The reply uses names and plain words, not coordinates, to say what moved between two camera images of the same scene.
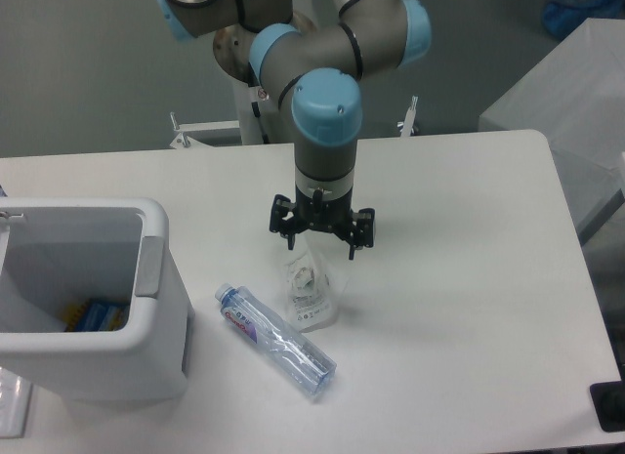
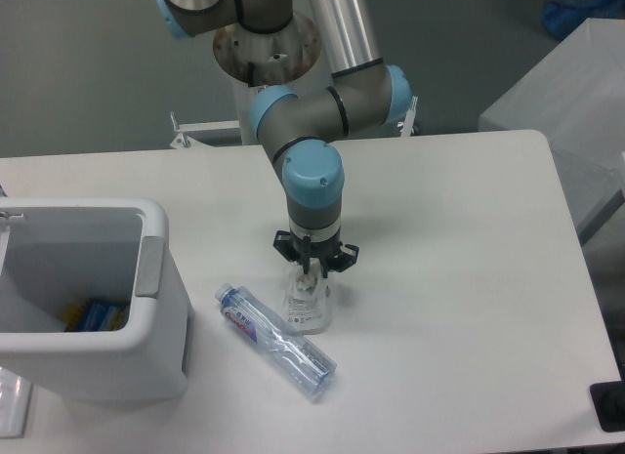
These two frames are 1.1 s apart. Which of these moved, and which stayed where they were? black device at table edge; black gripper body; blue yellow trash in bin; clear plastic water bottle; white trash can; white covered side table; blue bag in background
Moved: black gripper body
Stayed: white trash can; blue bag in background; white covered side table; black device at table edge; blue yellow trash in bin; clear plastic water bottle
